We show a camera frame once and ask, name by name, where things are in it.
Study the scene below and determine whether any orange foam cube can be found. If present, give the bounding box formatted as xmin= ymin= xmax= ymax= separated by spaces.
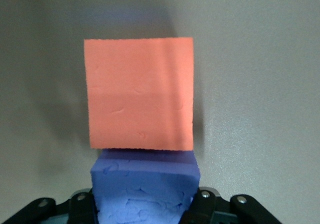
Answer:
xmin=83 ymin=37 xmax=195 ymax=151

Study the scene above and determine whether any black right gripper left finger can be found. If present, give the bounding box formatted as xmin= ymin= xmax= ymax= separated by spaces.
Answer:
xmin=0 ymin=187 xmax=100 ymax=224

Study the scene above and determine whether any brown table mat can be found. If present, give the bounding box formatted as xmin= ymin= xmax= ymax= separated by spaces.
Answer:
xmin=0 ymin=0 xmax=320 ymax=224

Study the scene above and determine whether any dented violet blue foam cube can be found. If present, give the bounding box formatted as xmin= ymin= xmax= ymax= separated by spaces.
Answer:
xmin=90 ymin=148 xmax=201 ymax=224

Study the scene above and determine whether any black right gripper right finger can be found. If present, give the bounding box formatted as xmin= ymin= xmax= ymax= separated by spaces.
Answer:
xmin=179 ymin=187 xmax=283 ymax=224

